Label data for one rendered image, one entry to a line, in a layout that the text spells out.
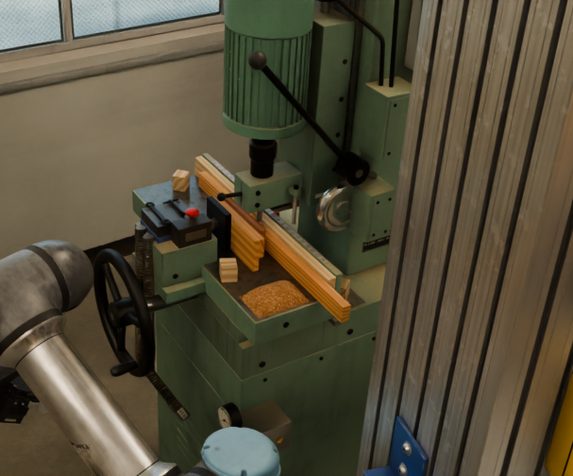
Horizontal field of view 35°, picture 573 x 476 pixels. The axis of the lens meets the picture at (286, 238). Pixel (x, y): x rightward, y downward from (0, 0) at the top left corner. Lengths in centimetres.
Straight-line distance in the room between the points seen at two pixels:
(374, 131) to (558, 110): 118
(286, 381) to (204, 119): 164
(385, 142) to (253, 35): 36
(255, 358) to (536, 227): 124
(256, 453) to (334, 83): 85
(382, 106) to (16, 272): 85
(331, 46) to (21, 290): 84
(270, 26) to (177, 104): 167
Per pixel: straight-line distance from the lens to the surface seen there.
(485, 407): 94
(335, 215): 200
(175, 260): 196
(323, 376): 214
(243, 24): 179
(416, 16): 191
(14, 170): 323
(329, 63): 190
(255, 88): 183
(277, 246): 200
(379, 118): 189
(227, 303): 193
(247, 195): 198
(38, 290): 139
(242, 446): 139
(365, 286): 214
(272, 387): 206
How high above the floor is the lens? 205
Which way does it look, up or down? 33 degrees down
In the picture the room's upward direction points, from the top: 4 degrees clockwise
